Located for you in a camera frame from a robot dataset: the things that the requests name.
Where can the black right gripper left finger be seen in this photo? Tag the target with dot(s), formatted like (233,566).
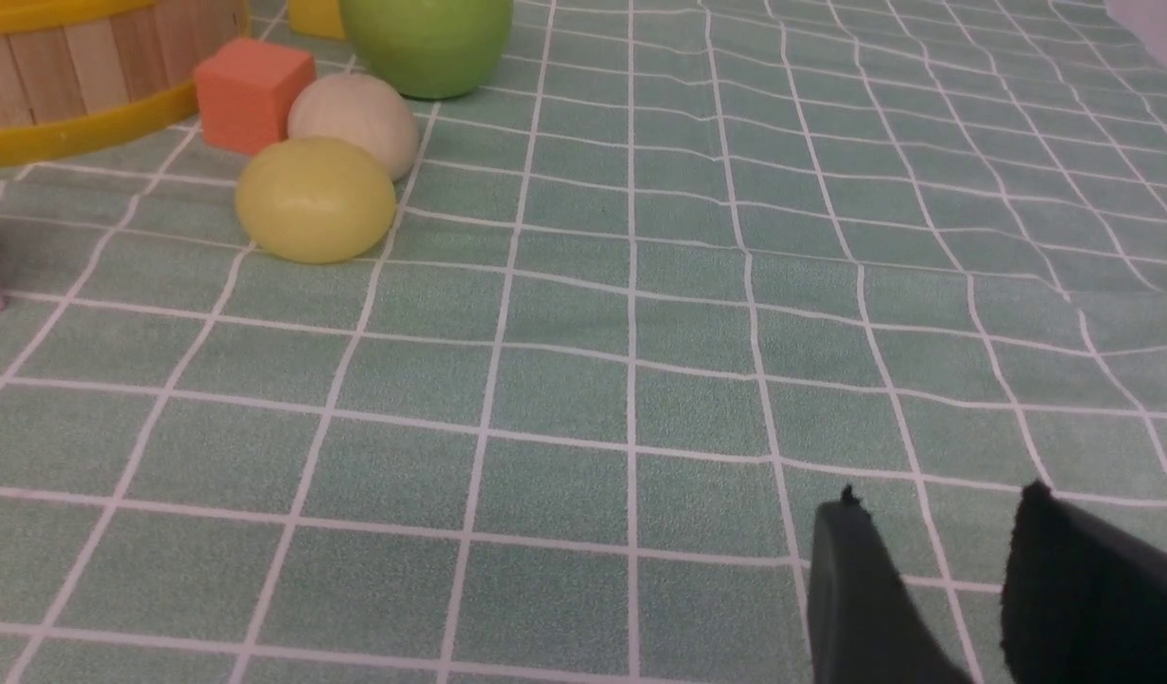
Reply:
(862,623)

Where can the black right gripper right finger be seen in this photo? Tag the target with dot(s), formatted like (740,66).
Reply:
(1083,601)

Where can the yellow bun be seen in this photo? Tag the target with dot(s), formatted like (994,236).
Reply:
(315,200)

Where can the white bun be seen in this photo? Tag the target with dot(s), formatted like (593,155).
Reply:
(362,110)

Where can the bamboo steamer tray yellow rim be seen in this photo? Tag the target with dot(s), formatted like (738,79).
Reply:
(80,76)

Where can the green checkered tablecloth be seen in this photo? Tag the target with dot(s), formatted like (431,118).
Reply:
(676,274)

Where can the green apple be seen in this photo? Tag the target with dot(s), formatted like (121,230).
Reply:
(429,50)

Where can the yellow foam cube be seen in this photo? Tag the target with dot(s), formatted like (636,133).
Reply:
(319,18)

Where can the orange foam cube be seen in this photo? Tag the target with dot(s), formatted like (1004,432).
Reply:
(246,91)

